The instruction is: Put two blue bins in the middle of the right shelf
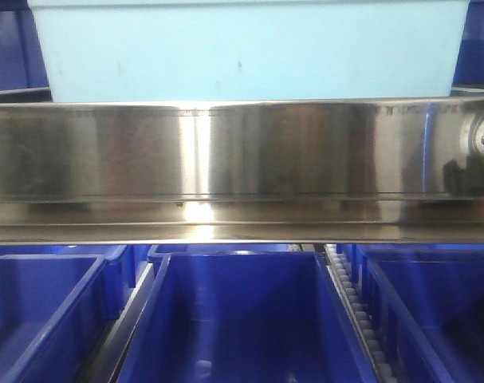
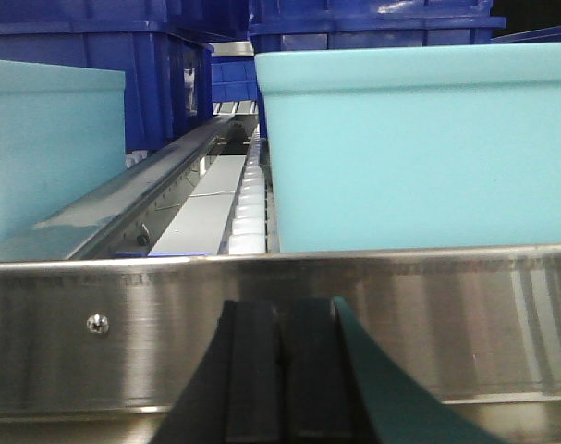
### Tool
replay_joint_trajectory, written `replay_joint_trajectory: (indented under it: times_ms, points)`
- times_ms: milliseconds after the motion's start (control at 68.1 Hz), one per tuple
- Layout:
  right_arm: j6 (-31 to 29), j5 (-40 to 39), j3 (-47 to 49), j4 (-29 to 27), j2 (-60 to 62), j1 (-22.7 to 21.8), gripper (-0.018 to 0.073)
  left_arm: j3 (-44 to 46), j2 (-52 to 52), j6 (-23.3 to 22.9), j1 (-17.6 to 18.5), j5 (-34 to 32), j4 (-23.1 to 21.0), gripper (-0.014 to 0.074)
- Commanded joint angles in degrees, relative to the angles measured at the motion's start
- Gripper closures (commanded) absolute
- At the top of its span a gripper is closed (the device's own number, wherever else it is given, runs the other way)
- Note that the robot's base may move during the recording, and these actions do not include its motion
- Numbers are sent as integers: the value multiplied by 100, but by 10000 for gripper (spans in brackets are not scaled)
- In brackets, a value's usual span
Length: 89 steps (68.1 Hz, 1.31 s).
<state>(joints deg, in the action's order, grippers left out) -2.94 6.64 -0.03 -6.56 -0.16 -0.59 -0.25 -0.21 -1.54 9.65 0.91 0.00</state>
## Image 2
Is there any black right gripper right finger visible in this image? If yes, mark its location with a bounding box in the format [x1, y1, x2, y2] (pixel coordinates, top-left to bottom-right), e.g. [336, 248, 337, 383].
[285, 297, 501, 443]

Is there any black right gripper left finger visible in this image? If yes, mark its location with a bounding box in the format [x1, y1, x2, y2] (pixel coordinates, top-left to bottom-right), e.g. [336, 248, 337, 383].
[151, 301, 280, 443]

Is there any light blue bin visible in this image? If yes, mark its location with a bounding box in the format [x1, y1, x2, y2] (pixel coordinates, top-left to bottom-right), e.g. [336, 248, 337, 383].
[0, 60, 126, 244]
[255, 43, 561, 252]

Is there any white roller track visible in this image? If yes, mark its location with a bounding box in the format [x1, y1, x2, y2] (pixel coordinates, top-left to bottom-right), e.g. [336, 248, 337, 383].
[218, 126, 268, 255]

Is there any dark blue crate left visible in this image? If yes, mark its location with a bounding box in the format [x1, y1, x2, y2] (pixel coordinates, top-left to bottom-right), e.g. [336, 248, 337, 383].
[0, 0, 215, 154]

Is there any dark blue crate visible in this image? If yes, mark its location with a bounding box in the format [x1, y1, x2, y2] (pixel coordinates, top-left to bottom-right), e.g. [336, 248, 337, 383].
[0, 0, 215, 154]
[249, 0, 506, 53]

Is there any dark blue crate right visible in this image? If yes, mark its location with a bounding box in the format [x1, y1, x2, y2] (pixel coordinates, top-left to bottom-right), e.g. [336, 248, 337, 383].
[249, 0, 506, 53]

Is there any stainless steel shelf front rail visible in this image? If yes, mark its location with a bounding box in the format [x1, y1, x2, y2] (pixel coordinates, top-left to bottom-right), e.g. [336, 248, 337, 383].
[0, 245, 561, 443]

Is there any steel divider rail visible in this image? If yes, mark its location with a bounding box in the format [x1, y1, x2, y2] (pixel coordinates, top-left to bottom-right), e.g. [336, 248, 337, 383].
[0, 116, 241, 263]

